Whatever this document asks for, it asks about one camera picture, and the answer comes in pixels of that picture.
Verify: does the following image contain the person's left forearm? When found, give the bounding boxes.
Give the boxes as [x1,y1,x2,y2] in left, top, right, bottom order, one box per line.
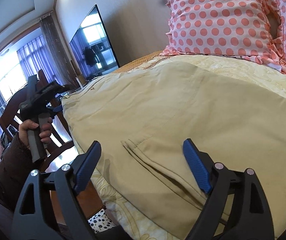
[0,132,34,212]

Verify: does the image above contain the beige pants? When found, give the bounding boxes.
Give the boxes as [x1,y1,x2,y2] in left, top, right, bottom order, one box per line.
[61,62,286,240]

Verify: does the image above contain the purple window curtains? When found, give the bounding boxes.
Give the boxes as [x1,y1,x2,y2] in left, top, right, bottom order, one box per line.
[0,35,58,130]

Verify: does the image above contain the white dotted cloth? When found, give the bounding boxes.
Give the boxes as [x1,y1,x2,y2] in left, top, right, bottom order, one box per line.
[87,208,113,233]

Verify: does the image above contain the black flat screen television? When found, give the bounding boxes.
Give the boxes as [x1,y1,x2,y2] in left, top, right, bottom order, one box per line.
[69,4,119,82]

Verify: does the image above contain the yellow patterned bed sheet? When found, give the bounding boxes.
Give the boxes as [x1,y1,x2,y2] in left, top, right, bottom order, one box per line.
[82,50,286,240]

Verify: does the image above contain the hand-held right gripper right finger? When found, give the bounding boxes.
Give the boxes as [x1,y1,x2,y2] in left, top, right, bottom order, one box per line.
[182,138,276,240]

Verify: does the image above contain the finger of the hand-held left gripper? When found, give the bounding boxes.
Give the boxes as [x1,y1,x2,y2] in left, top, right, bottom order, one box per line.
[47,104,63,117]

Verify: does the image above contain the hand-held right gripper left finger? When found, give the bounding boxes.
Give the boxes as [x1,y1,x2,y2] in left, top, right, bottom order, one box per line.
[11,141,102,240]

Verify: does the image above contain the pink polka dot pillow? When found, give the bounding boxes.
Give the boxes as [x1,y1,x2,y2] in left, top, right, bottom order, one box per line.
[157,0,286,77]

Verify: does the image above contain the dark wooden chair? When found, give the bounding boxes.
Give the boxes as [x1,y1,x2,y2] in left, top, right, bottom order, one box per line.
[0,69,79,174]

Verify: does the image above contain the brown patterned curtain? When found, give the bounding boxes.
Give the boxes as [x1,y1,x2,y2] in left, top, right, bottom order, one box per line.
[39,12,79,89]

